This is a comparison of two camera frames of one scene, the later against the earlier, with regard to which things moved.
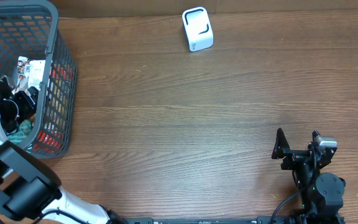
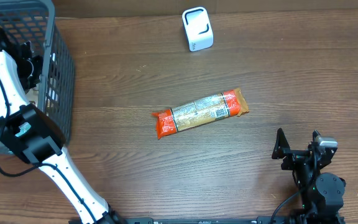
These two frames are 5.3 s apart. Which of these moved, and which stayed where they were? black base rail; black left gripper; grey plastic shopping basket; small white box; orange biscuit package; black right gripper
Moved: orange biscuit package; black left gripper
Stayed: black right gripper; grey plastic shopping basket; small white box; black base rail
